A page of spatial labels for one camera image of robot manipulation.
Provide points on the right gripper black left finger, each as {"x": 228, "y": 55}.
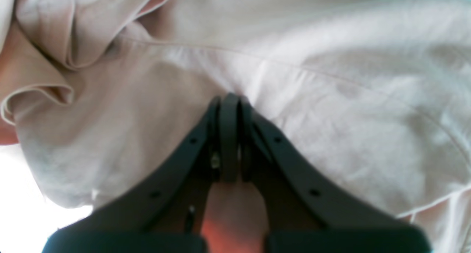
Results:
{"x": 163, "y": 213}

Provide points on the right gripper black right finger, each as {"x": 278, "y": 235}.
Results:
{"x": 307, "y": 212}

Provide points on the pink T-shirt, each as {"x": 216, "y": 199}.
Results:
{"x": 374, "y": 93}

